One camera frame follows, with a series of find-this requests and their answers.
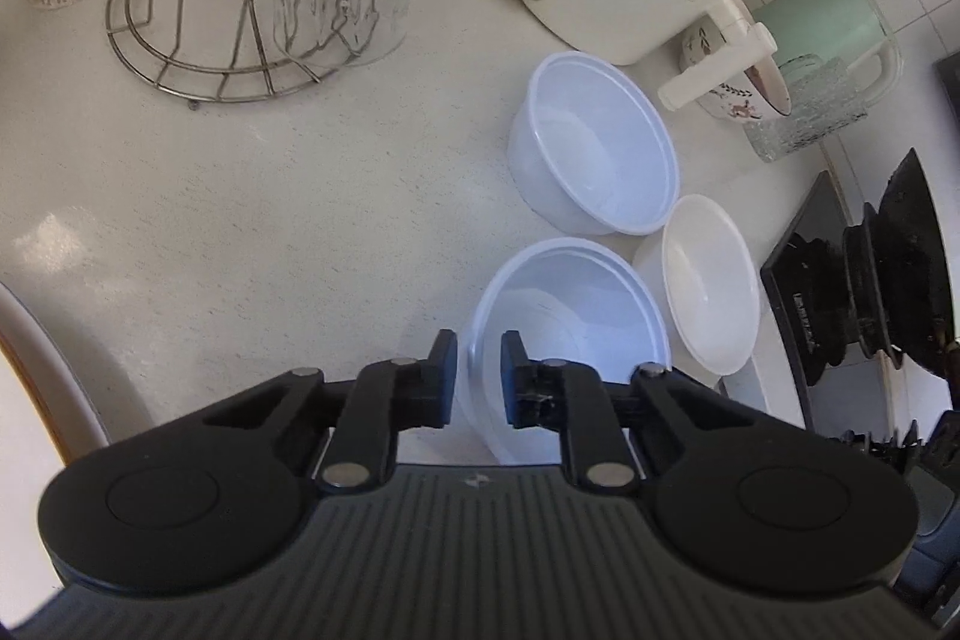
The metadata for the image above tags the translucent plastic bowl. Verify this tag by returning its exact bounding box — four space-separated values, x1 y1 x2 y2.
508 50 680 237
455 237 672 466

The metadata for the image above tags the black gas stove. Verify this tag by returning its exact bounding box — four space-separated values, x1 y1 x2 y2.
760 151 958 443

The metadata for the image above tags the white leaf plate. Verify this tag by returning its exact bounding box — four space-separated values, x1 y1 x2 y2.
0 283 111 465

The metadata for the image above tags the patterned ceramic bowl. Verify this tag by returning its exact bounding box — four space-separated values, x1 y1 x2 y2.
680 18 793 124

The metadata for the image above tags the white plastic bowl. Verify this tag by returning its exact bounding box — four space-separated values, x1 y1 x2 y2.
633 195 760 383

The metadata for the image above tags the mint green kettle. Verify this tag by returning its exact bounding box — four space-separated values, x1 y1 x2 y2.
745 0 903 163

